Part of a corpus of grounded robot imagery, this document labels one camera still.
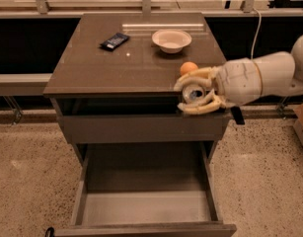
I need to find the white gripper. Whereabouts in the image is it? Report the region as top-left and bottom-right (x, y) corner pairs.
(174, 58), (263, 116)

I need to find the silver redbull can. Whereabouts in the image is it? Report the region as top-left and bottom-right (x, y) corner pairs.
(183, 84), (205, 104)

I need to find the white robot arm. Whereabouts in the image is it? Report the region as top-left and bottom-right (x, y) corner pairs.
(174, 35), (303, 116)

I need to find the closed grey top drawer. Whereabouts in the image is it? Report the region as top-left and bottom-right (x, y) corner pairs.
(58, 113), (230, 144)

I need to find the grey drawer cabinet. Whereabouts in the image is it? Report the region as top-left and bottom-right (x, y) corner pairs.
(42, 12), (243, 237)

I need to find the open grey middle drawer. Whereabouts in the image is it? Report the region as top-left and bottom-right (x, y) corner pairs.
(54, 142), (237, 237)

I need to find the orange fruit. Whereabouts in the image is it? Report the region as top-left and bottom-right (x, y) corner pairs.
(180, 61), (198, 75)

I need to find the white paper bowl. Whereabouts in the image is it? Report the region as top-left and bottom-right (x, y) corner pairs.
(152, 30), (192, 54)

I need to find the dark blue snack packet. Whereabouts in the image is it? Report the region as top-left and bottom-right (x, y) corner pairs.
(100, 33), (130, 51)

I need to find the white cable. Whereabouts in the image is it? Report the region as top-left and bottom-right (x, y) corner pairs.
(250, 7), (263, 60)

